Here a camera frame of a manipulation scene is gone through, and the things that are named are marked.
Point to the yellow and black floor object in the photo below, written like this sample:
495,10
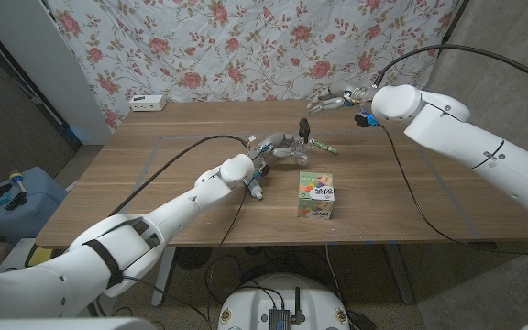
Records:
39,257

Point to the white power strip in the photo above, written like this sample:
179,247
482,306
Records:
147,103

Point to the black brush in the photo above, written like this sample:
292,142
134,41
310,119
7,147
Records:
16,201

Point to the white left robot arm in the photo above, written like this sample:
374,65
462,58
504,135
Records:
168,215

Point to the white board panel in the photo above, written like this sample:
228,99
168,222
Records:
30,46

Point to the floral cloth backdrop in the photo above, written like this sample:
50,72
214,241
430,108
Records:
255,46

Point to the green whiteboard marker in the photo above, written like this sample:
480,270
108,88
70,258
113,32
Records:
328,147

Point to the grey table leg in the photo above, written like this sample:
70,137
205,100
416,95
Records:
399,275

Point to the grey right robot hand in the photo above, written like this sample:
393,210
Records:
337,98

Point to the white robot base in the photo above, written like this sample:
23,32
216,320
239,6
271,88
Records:
264,302

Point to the black trigger spray cap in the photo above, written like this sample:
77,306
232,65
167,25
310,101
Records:
304,128

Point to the black round disc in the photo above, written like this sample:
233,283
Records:
193,257

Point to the yellow and blue knob tool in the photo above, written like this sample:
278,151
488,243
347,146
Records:
16,179

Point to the colourful small cardboard box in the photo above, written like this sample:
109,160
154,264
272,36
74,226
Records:
315,197

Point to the white table leg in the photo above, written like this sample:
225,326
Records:
163,275

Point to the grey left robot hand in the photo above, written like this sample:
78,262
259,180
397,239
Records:
273,142

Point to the white toothpaste tube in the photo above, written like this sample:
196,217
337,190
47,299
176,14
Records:
256,191

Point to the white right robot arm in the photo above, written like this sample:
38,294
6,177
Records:
465,137

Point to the blue plastic container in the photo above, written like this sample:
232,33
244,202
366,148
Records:
35,220

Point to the clear plastic bottle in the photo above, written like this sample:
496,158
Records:
301,158

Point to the black stand pole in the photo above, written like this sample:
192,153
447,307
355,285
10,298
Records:
453,27

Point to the blue hand tool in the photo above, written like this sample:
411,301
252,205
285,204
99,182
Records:
0,201

